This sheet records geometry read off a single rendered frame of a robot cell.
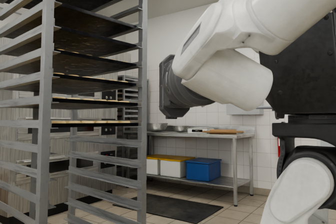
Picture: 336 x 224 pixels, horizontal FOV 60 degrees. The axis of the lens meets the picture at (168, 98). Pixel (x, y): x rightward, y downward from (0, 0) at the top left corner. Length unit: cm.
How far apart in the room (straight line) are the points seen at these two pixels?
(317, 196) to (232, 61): 35
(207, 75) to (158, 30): 521
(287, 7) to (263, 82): 12
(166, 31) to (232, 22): 513
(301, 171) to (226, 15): 39
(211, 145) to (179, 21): 224
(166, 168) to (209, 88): 412
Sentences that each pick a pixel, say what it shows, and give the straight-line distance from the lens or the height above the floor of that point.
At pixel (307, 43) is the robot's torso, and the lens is 60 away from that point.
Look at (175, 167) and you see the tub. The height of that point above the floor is 38.
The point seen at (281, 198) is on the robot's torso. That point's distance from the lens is 65.
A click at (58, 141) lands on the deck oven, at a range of 360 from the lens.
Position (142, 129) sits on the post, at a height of 103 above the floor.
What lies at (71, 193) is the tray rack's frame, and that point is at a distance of 187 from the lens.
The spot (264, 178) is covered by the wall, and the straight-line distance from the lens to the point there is 454.
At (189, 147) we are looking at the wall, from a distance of 497.
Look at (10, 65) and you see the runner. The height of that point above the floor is 131.
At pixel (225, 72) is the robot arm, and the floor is 112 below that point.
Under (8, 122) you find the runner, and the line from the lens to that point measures 146.
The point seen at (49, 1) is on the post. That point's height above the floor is 148.
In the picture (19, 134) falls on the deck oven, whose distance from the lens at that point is 332.
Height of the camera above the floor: 106
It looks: 4 degrees up
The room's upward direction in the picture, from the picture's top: straight up
